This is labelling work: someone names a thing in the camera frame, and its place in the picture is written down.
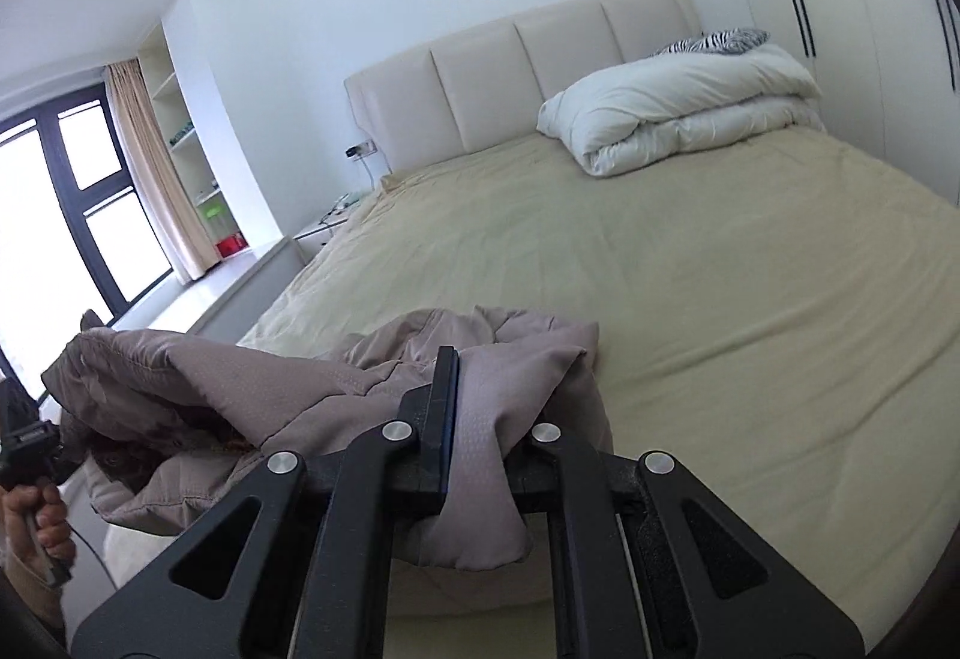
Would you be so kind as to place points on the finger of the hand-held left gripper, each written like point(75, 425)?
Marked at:
point(90, 320)

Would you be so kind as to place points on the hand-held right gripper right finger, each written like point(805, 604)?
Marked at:
point(574, 479)

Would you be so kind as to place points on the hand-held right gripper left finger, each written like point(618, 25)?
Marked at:
point(431, 434)

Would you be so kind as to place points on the mauve hooded puffer jacket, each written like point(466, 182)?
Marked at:
point(315, 404)

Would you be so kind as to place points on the person's left forearm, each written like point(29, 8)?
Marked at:
point(22, 599)

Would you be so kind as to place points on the person's left hand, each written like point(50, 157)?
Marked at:
point(45, 524)

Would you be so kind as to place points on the black framed window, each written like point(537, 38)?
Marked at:
point(82, 216)

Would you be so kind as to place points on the white window sill bench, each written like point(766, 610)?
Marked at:
point(225, 299)

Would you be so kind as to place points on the red storage box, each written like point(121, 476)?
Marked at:
point(230, 245)

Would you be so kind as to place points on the beige curtain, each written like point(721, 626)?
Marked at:
point(157, 171)

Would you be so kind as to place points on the white built-in shelf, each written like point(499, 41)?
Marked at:
point(199, 156)

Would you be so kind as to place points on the bed with beige sheet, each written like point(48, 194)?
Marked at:
point(712, 329)

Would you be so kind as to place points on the white nightstand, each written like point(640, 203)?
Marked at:
point(322, 231)

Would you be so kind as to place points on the cream padded headboard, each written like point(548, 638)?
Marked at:
point(525, 81)

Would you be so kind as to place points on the white folded duvet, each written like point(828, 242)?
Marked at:
point(675, 111)

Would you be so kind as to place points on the zebra print pillow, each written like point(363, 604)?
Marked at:
point(712, 42)

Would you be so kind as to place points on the white wardrobe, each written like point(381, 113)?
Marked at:
point(840, 14)

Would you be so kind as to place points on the wall power socket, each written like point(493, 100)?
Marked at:
point(361, 149)

